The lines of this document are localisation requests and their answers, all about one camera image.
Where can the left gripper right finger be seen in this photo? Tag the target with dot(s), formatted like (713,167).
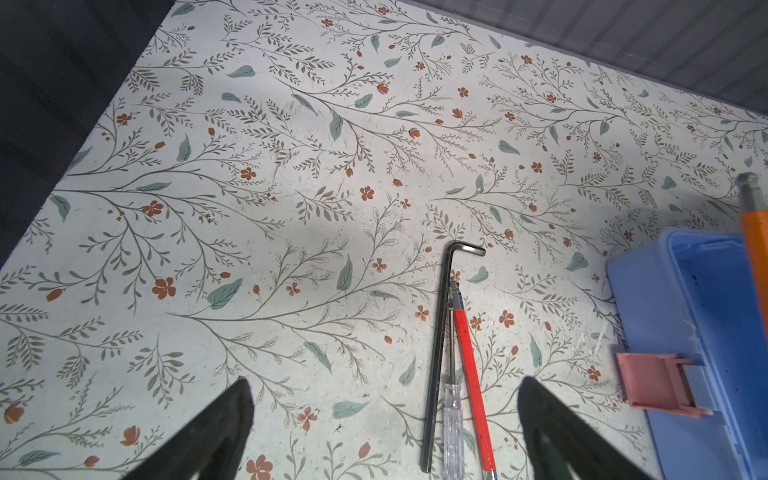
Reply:
(562,446)

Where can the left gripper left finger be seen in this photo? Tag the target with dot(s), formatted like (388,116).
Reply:
(211,445)

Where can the red handled tool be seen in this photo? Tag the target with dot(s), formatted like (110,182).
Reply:
(483,438)

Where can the clear handled screwdriver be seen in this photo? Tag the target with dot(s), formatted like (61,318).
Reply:
(453,462)

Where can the white blue tool box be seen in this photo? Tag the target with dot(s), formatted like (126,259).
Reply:
(696,361)

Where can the large black hex key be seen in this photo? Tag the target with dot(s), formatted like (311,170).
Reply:
(433,386)

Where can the orange handled tool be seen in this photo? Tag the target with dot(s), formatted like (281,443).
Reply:
(753,218)

